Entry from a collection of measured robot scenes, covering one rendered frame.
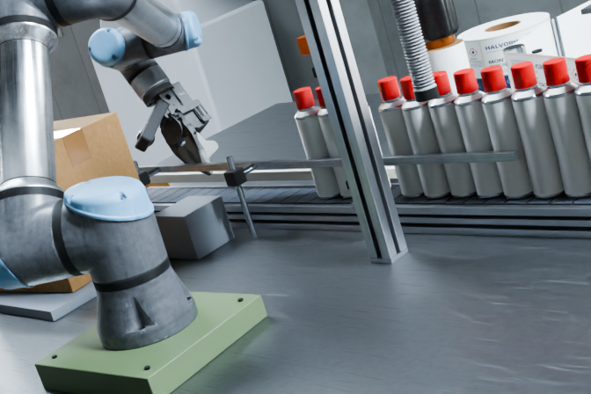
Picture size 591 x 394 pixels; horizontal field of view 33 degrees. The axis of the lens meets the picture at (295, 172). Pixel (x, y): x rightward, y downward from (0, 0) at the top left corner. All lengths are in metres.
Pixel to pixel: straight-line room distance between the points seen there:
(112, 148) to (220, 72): 2.81
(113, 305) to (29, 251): 0.14
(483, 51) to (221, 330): 0.95
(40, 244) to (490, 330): 0.64
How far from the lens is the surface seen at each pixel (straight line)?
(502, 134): 1.54
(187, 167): 2.05
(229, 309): 1.50
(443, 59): 1.90
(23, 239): 1.48
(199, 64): 4.64
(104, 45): 2.02
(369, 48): 4.83
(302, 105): 1.78
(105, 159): 1.93
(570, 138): 1.49
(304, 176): 1.92
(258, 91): 4.93
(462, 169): 1.62
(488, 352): 1.25
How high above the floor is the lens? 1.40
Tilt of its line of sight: 15 degrees down
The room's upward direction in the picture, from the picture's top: 17 degrees counter-clockwise
